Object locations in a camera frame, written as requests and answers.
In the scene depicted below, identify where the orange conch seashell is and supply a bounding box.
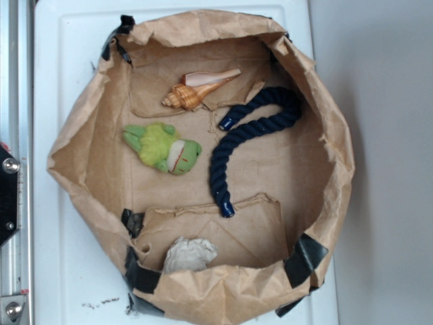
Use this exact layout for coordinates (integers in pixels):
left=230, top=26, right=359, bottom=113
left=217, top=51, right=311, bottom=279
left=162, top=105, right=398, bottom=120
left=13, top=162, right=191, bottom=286
left=162, top=68, right=242, bottom=111

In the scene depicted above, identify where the brown paper bag bin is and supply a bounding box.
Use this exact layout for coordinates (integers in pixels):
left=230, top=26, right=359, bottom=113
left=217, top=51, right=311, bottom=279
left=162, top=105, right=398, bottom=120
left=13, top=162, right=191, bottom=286
left=47, top=9, right=355, bottom=324

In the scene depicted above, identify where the black bracket plate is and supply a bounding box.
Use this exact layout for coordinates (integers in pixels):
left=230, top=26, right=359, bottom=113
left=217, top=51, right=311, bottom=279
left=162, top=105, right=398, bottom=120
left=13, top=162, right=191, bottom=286
left=0, top=142, right=20, bottom=248

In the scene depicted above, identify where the navy blue twisted rope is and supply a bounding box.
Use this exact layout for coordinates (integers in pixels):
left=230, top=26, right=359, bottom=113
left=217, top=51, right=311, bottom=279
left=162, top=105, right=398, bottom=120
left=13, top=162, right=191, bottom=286
left=208, top=86, right=303, bottom=219

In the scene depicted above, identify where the green plush frog toy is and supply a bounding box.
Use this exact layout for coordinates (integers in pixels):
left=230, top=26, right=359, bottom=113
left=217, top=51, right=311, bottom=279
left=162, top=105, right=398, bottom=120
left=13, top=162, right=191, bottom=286
left=122, top=122, right=202, bottom=175

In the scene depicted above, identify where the aluminium frame rail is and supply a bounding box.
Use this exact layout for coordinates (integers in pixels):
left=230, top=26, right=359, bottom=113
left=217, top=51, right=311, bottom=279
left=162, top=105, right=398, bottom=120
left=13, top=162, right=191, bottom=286
left=1, top=1, right=35, bottom=324

